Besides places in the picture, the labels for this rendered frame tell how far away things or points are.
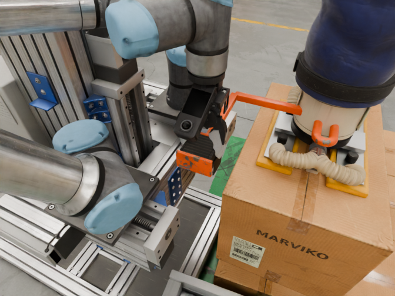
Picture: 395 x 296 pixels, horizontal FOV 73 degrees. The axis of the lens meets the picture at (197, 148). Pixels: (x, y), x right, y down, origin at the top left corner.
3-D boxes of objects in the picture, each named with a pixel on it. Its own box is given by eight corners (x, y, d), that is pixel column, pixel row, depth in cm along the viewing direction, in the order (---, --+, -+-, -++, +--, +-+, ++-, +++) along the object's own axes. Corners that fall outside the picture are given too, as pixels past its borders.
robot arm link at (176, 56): (170, 87, 94) (167, 50, 85) (166, 69, 104) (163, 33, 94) (203, 84, 96) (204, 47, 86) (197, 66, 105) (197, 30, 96)
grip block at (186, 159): (210, 177, 61) (211, 162, 57) (176, 166, 63) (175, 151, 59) (223, 153, 66) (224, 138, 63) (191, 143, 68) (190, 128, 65)
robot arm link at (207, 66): (220, 59, 43) (174, 50, 46) (218, 84, 47) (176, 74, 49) (234, 41, 48) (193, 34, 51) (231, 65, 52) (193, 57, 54)
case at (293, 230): (331, 306, 87) (394, 252, 59) (215, 258, 98) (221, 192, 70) (340, 174, 126) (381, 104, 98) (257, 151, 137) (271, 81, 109)
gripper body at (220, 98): (228, 111, 61) (234, 61, 52) (215, 134, 55) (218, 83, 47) (197, 103, 63) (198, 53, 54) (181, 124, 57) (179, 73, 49)
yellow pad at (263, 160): (290, 176, 74) (295, 164, 71) (254, 165, 77) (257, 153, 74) (307, 108, 96) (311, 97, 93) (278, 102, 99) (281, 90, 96)
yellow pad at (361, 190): (365, 199, 69) (375, 187, 65) (324, 187, 72) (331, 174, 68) (365, 121, 91) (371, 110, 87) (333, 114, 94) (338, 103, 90)
